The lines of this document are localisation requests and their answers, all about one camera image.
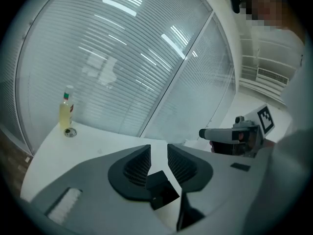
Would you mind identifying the clear bottle with yellow liquid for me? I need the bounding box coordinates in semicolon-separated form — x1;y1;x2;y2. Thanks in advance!
59;85;75;130

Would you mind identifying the glass partition panel with blinds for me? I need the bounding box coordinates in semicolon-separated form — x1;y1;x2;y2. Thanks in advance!
15;0;214;154
144;13;237;141

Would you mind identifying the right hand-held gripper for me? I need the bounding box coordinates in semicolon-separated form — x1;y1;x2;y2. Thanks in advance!
199;103;276;159

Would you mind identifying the person's torso in white shirt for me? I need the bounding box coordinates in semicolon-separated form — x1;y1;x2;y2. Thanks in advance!
251;24;313;151

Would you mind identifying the black head-worn camera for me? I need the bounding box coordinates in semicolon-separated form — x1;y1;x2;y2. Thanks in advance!
228;0;243;14

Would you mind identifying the person's right forearm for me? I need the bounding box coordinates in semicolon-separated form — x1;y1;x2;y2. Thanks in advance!
263;128;313;200

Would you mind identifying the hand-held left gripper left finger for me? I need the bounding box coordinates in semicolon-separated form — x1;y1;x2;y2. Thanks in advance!
20;144;183;232

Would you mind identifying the white air vent grille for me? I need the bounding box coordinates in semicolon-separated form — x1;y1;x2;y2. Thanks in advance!
255;67;290;87

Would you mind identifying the person's head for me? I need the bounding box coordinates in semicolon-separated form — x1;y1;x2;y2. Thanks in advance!
246;0;289;30

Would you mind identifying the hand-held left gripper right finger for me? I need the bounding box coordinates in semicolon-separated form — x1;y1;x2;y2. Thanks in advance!
167;143;269;232

